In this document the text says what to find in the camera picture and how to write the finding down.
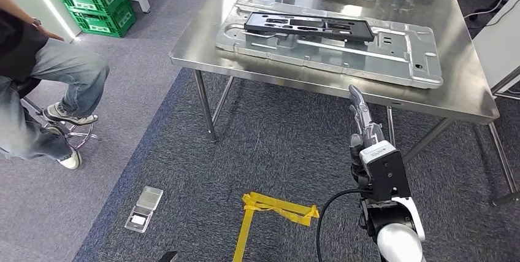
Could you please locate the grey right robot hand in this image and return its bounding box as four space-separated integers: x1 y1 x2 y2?
348 84 386 183

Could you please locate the person's hand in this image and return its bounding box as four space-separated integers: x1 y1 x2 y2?
34 24 65 43

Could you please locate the black plastic frame panel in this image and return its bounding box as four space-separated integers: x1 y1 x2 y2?
243 11 375 43

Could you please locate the stainless steel workbench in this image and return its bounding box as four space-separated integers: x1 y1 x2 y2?
169 0 520 208

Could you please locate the person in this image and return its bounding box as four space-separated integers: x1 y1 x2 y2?
0 0 110 171

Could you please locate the stamped silver metal plate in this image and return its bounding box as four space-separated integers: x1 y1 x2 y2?
215 0 443 90

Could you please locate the chrome stool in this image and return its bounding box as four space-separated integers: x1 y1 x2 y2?
18 85 101 150

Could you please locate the crumpled yellow floor tape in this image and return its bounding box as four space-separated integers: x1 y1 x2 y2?
232 191 321 262

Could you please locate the grey table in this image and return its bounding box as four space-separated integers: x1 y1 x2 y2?
473 0 520 101

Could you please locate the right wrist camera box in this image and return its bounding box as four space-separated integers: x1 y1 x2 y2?
359 140 412 202

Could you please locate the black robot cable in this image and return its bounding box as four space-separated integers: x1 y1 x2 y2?
316 188 371 262

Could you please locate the white cable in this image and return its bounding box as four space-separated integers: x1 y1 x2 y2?
463 0 520 21

